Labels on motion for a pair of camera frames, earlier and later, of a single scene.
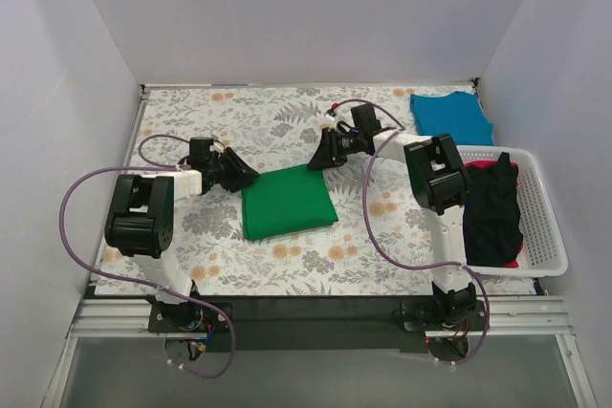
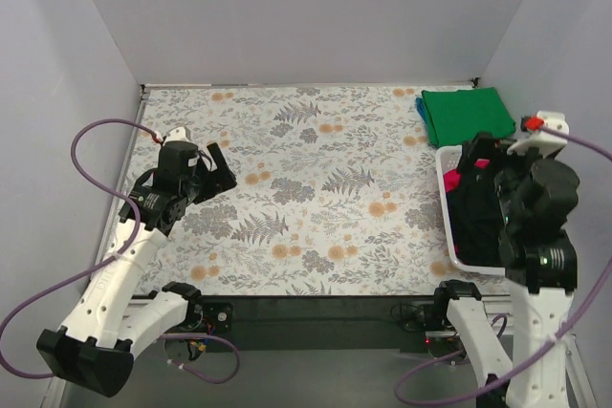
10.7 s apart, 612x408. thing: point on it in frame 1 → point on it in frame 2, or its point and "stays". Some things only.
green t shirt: [286, 201] → [458, 116]
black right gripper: [330, 148] → [485, 160]
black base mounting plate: [315, 324] stays
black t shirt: [491, 219] stays
